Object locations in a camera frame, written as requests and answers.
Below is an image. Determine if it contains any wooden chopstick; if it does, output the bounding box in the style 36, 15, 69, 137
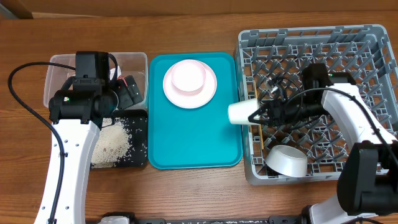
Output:
253, 80, 264, 151

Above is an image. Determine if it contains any pink cup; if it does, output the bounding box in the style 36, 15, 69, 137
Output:
228, 98, 259, 125

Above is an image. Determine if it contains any grey bowl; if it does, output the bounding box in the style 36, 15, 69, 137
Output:
265, 145, 307, 177

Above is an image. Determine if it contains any cooked white rice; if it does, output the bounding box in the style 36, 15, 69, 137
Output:
91, 117, 149, 169

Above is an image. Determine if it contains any pink round plate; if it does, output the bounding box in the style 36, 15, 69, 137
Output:
163, 60, 217, 109

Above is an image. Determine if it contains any white napkin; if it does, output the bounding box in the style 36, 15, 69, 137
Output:
109, 66, 122, 82

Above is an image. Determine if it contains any pink small bowl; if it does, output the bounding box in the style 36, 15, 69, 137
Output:
171, 59, 206, 92

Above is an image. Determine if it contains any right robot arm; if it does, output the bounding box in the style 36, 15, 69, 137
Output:
248, 63, 397, 223

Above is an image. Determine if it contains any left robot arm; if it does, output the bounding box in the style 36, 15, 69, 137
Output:
35, 52, 142, 223

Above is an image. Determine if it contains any grey dishwasher rack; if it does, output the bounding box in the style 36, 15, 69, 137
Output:
234, 24, 397, 185

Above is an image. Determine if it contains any black plastic tray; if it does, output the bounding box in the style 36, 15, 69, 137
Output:
90, 109, 150, 170

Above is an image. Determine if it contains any clear plastic bin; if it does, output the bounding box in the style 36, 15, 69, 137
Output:
43, 52, 149, 115

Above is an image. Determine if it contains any teal serving tray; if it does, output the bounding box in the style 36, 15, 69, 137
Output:
147, 52, 243, 169

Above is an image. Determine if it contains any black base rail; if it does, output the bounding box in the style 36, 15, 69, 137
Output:
99, 212, 308, 224

